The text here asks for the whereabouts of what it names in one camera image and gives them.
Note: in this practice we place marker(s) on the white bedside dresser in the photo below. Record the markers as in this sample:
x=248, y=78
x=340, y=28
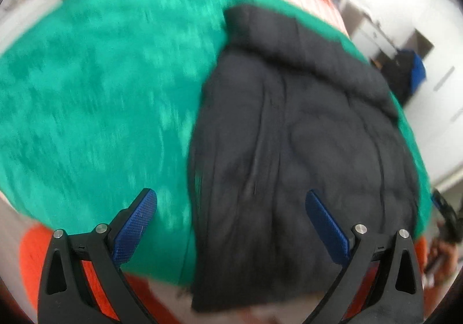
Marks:
x=372, y=32

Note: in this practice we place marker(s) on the white wardrobe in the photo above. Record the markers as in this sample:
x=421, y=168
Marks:
x=441, y=56

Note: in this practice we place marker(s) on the blue garment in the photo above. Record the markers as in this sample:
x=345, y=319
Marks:
x=419, y=69

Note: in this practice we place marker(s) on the green velvet blanket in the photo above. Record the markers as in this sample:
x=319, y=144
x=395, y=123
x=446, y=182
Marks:
x=90, y=110

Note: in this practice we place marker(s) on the white low drawer cabinet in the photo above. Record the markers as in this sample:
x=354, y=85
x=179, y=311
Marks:
x=29, y=16

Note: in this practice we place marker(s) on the black puffer jacket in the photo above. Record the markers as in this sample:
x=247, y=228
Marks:
x=289, y=146

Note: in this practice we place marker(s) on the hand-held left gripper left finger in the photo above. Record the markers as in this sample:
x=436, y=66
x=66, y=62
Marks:
x=135, y=226

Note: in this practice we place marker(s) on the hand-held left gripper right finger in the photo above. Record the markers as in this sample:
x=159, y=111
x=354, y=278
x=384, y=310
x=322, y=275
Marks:
x=327, y=226

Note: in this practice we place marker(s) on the orange fleece clothing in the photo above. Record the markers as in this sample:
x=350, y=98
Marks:
x=32, y=259

